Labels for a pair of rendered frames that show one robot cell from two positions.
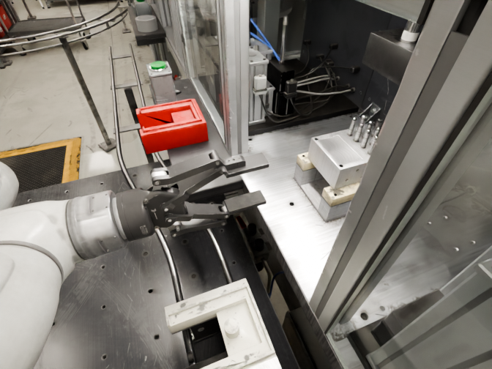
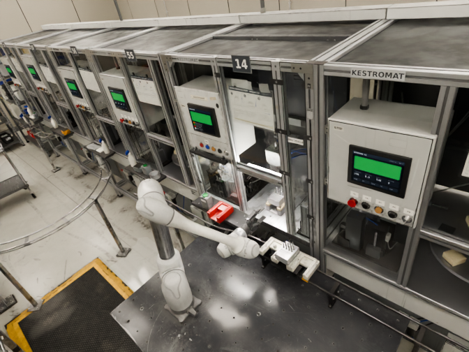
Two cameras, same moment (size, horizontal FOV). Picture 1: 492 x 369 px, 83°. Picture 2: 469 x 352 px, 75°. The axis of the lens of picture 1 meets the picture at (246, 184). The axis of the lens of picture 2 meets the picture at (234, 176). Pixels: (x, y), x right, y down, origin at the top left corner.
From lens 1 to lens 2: 1.68 m
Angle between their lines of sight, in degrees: 20
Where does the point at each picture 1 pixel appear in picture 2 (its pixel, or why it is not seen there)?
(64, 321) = (223, 284)
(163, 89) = (209, 202)
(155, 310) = (247, 268)
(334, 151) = (274, 198)
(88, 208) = (239, 230)
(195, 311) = (265, 247)
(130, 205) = (245, 227)
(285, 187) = (266, 213)
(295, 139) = (258, 198)
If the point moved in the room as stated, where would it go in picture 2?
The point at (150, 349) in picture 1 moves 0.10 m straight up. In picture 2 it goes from (253, 275) to (252, 266)
